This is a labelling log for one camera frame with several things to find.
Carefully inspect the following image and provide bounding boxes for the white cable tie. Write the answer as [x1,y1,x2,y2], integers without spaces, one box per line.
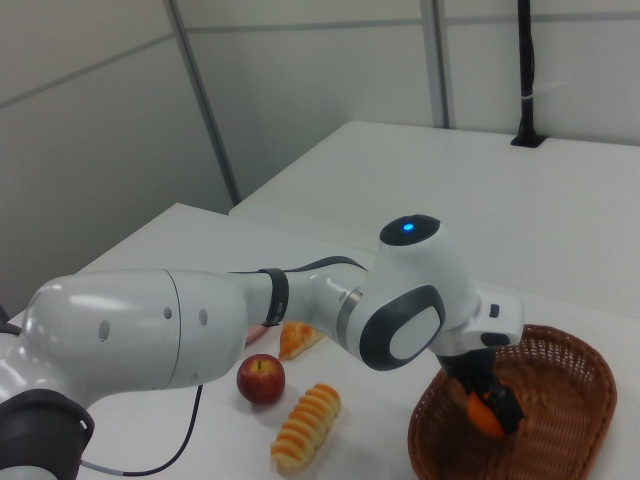
[519,81,570,102]

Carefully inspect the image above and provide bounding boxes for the black clamped pole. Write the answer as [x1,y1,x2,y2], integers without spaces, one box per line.
[510,0,547,149]

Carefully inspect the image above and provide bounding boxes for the striped spiral bread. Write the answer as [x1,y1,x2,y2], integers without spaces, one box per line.
[270,383,343,471]

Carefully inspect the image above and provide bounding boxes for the braided leaf-shaped bread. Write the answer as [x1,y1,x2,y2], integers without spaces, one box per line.
[278,321,326,362]

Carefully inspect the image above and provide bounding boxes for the orange tangerine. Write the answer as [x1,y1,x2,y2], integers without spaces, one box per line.
[465,391,507,441]

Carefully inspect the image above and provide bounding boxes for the brown woven basket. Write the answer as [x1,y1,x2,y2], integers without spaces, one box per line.
[407,324,619,480]

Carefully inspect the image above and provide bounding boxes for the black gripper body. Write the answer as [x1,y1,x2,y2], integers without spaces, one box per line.
[436,346,502,397]

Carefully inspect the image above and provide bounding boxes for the red apple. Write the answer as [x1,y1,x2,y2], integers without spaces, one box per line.
[236,353,286,406]

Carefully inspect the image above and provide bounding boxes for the grey partition post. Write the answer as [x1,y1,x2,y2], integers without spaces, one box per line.
[421,0,457,129]
[166,0,243,207]

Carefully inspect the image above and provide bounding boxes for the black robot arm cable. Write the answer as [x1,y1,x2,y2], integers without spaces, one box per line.
[79,255,372,477]

